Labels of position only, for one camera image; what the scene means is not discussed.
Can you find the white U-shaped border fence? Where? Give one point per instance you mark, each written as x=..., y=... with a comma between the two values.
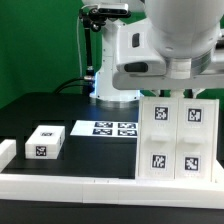
x=105, y=191

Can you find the white cabinet door panel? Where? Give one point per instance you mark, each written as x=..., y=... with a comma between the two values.
x=196, y=139

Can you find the white cabinet body box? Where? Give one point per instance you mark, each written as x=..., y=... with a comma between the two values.
x=177, y=138

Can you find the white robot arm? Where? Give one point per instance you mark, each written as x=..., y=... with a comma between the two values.
x=157, y=45

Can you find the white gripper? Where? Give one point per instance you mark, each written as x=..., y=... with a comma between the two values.
x=206, y=72

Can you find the grey overhead camera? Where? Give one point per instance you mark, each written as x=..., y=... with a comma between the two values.
x=111, y=10

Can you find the white marker base plate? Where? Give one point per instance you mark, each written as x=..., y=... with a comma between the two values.
x=105, y=129

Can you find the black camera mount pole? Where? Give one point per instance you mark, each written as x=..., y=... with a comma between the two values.
x=89, y=40

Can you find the white cabinet top block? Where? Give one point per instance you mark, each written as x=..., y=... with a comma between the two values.
x=45, y=142

